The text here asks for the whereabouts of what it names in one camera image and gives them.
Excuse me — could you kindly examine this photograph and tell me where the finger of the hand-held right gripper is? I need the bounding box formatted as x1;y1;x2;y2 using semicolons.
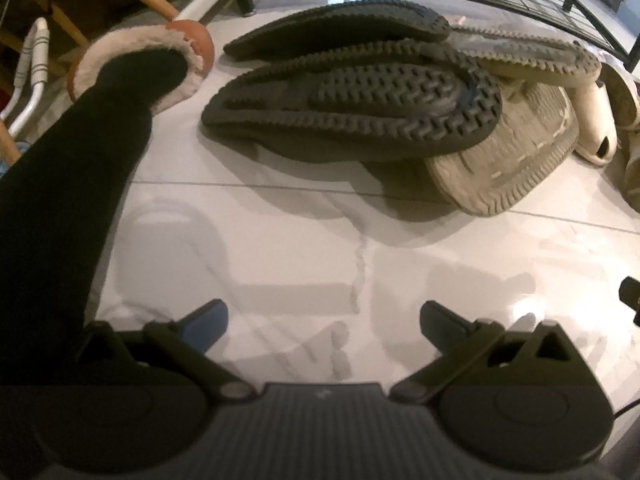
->
618;275;640;327

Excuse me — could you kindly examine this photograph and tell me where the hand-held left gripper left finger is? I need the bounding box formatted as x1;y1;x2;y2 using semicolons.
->
80;299;252;404

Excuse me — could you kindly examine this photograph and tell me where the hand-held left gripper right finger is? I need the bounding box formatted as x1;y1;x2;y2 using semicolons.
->
390;301;587;404

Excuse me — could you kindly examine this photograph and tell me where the black slipper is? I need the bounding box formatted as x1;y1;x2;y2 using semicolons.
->
223;0;452;59
201;39;504;164

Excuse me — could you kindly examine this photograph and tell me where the white slide sandal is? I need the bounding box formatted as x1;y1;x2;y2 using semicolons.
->
574;80;620;167

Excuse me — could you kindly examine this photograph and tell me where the beige ribbed-sole shoe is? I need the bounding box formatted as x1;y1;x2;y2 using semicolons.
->
424;80;581;218

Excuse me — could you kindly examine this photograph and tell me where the person's left leg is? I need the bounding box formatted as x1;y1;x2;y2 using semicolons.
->
0;50;188;391

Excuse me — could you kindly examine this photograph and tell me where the beige slide sandal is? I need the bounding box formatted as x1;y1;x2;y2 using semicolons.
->
599;61;640;132

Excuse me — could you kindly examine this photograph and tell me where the beige flat-sole slipper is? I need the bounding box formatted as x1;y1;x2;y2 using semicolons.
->
449;26;602;85

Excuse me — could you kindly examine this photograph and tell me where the brown fur-lined slipper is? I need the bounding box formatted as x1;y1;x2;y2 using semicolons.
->
66;19;216;116

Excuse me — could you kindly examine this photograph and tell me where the white baseboard strip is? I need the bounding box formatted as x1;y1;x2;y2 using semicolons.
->
174;0;223;23

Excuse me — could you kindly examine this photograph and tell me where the white metal tube frame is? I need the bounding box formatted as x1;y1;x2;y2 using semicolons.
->
0;16;52;137

